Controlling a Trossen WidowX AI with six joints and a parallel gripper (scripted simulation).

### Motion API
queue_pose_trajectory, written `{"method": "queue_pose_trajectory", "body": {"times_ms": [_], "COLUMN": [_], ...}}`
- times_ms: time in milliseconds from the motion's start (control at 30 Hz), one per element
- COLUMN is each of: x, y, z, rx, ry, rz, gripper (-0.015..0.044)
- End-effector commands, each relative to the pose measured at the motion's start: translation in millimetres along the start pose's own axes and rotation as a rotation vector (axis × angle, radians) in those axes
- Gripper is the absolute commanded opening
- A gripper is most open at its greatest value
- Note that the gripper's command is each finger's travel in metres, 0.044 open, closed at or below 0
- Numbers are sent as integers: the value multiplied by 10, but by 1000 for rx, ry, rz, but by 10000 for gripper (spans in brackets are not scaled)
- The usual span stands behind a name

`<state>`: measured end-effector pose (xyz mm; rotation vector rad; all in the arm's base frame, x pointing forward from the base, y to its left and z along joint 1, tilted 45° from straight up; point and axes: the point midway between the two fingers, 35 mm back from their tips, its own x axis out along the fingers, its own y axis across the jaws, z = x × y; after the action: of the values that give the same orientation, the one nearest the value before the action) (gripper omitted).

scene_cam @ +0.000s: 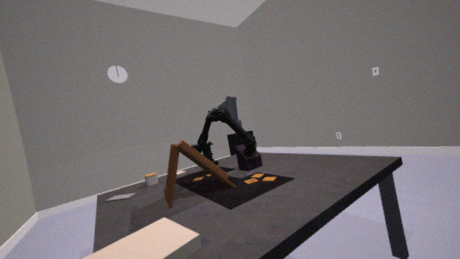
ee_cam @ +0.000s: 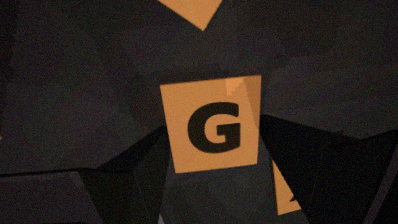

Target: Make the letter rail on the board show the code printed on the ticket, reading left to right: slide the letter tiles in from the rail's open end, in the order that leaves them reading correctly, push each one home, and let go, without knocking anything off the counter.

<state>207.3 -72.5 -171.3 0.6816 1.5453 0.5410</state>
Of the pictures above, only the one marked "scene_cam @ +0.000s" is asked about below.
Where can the beige rectangular block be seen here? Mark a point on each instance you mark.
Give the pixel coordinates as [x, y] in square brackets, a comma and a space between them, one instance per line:
[164, 239]

